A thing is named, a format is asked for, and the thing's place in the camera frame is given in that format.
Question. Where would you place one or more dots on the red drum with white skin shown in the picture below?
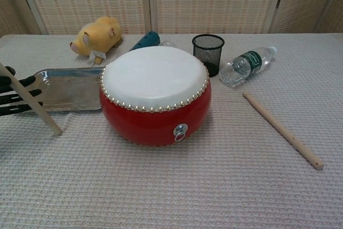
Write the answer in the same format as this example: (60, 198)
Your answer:
(152, 78)

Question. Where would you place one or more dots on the rectangular metal tray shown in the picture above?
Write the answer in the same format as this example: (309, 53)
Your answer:
(72, 92)

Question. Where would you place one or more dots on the wooden drumstick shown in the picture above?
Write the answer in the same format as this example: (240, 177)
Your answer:
(29, 97)
(281, 131)

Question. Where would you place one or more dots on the woven folding screen panel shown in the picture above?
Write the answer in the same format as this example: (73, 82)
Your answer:
(214, 1)
(10, 11)
(85, 1)
(316, 1)

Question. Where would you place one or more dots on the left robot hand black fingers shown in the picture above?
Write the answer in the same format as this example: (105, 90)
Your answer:
(8, 93)

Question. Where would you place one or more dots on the teal block with holes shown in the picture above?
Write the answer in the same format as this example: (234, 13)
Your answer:
(150, 40)

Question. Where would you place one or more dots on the clear plastic container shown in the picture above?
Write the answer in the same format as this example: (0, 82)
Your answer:
(166, 43)

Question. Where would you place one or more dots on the yellow plush toy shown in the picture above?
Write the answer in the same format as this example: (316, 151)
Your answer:
(93, 36)

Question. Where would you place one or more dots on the white woven tablecloth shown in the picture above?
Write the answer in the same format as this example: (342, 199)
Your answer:
(171, 186)

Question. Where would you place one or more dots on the plastic water bottle green label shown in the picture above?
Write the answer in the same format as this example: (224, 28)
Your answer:
(246, 62)

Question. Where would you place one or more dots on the black mesh pen cup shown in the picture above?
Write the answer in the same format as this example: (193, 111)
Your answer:
(207, 52)

